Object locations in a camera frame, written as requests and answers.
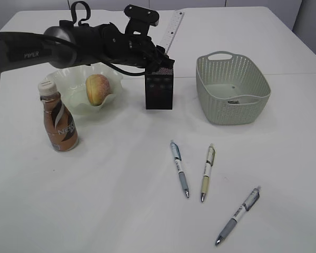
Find brown coffee bottle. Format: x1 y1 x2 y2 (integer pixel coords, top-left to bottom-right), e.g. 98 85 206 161
38 81 78 152

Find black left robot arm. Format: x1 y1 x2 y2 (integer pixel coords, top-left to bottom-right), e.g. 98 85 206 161
0 1 175 77

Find white grey pen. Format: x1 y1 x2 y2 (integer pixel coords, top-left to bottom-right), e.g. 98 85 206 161
214 186 261 246

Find sugared bread roll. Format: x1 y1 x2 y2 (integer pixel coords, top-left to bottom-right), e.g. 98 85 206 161
85 74 111 106

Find transparent plastic ruler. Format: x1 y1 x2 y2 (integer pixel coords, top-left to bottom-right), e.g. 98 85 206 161
160 10 185 54

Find blue grey pen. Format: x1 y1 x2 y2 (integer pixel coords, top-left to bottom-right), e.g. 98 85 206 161
170 140 190 199

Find pale green glass plate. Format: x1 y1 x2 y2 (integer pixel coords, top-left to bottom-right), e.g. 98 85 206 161
43 63 123 115

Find blue grey paper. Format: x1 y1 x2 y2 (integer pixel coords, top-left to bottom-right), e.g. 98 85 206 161
228 100 240 104

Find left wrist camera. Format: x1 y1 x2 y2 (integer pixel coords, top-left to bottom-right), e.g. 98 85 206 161
124 5 160 36

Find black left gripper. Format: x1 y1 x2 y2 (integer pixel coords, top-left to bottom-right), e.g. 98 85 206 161
102 23 175 73

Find pale green plastic basket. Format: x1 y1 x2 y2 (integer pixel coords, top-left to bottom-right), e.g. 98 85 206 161
195 51 271 125

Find black mesh pen holder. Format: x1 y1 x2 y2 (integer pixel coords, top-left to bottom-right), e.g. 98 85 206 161
145 67 174 110

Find beige pen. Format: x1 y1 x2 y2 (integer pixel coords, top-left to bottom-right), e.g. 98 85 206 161
200 143 215 203

